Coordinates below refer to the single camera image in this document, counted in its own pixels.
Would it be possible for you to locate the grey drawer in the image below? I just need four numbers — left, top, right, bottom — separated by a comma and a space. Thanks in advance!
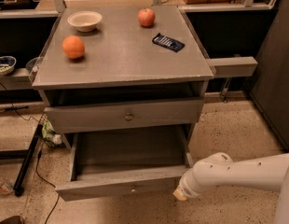
45, 98, 204, 133
56, 125, 193, 201

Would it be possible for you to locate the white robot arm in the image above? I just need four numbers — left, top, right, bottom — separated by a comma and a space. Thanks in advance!
173, 152, 289, 224

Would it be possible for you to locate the grey wooden drawer cabinet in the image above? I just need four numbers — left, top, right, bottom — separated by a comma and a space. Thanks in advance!
33, 6, 213, 146

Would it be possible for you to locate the grey top drawer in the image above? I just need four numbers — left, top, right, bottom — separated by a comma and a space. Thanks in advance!
45, 98, 204, 133

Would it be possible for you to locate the grey side shelf bar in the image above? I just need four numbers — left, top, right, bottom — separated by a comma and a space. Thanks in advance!
207, 57, 257, 78

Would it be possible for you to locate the green white crumpled bag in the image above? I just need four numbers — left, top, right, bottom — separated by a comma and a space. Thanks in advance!
42, 120, 62, 147

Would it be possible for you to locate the black metal stand leg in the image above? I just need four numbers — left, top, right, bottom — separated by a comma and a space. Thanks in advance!
13, 124, 42, 197

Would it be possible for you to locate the dark blue snack packet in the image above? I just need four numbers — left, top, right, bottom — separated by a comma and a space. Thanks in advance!
152, 33, 185, 52

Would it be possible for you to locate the crumpled plastic wrapper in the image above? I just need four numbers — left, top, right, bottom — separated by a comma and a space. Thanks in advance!
0, 176, 13, 194

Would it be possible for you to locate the orange fruit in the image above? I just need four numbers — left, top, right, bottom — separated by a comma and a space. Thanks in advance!
62, 35, 85, 59

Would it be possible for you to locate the red apple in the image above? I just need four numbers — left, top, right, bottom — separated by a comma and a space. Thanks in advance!
138, 8, 155, 27

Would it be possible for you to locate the small clear bowl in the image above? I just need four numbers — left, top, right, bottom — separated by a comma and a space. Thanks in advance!
25, 57, 43, 73

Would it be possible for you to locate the white empty bowl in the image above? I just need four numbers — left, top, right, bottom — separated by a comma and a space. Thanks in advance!
67, 11, 102, 33

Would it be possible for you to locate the blue patterned bowl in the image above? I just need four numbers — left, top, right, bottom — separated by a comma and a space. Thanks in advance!
0, 56, 17, 76

